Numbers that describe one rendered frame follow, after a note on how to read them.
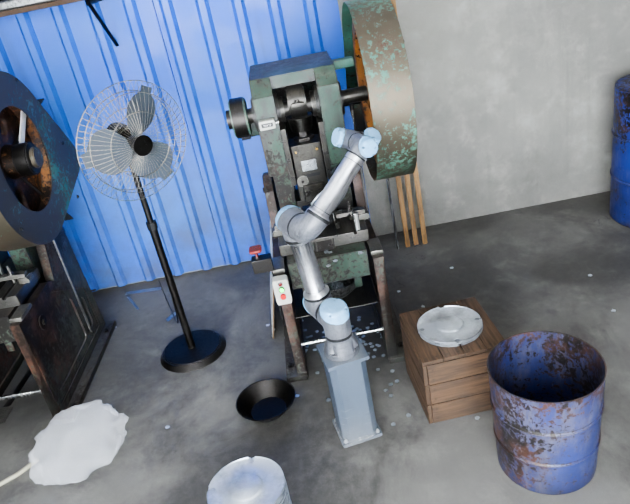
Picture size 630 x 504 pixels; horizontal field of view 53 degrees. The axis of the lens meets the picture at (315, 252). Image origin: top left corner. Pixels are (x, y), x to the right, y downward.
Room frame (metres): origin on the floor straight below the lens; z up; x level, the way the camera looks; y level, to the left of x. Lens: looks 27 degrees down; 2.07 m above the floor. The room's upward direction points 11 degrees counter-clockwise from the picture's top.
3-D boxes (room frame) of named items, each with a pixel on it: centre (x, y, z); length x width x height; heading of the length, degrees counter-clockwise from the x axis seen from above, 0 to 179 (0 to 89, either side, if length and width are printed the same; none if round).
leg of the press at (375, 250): (3.07, -0.33, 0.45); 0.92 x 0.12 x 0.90; 179
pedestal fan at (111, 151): (3.43, 0.84, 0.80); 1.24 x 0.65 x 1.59; 179
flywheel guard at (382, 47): (3.03, -0.39, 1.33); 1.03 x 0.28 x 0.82; 179
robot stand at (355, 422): (2.19, -0.03, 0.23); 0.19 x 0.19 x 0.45; 10
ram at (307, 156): (2.89, -0.05, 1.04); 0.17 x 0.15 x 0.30; 179
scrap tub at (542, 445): (1.82, -0.76, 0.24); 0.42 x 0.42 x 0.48
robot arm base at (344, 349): (2.19, -0.03, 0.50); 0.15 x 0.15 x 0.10
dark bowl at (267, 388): (2.45, 0.38, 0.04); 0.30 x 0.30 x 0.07
